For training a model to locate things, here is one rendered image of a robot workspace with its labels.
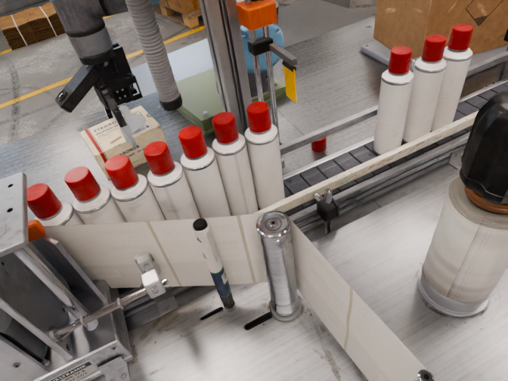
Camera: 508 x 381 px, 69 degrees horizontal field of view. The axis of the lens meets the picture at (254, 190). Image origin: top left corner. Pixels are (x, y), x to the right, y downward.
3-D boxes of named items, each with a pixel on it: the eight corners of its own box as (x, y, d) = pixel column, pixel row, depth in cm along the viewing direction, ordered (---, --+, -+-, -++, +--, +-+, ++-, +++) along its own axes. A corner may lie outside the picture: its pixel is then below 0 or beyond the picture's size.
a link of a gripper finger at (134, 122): (156, 136, 83) (136, 98, 81) (131, 148, 81) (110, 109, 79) (154, 138, 86) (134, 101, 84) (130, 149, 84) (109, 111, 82)
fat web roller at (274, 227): (279, 327, 51) (264, 246, 38) (264, 301, 54) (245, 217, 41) (307, 312, 52) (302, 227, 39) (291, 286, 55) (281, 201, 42)
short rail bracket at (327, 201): (325, 246, 65) (325, 199, 57) (316, 234, 67) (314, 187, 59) (340, 238, 66) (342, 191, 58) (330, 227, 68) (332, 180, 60)
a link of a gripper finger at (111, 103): (128, 124, 79) (106, 85, 78) (121, 126, 79) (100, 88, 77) (126, 127, 84) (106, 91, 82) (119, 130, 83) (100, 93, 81)
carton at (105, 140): (108, 181, 86) (94, 156, 81) (93, 156, 94) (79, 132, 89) (169, 150, 91) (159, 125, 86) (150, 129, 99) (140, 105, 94)
